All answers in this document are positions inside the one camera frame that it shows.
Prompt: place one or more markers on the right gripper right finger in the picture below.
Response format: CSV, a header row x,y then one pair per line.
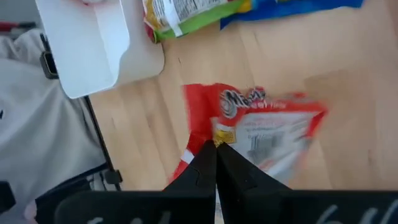
x,y
264,205

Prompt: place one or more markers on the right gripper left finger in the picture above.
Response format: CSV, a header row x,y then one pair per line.
x,y
186,205

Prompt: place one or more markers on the red Maruchan ramen pack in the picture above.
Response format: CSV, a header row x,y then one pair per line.
x,y
258,130

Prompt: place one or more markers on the white plastic bin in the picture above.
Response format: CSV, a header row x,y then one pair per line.
x,y
84,46

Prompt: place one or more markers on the green Maruchan ramen pack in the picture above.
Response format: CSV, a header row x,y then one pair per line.
x,y
186,15

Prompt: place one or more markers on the blue Maruchan ramen pack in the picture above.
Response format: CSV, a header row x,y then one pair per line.
x,y
295,9

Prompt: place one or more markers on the person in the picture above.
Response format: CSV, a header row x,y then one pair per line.
x,y
37,124

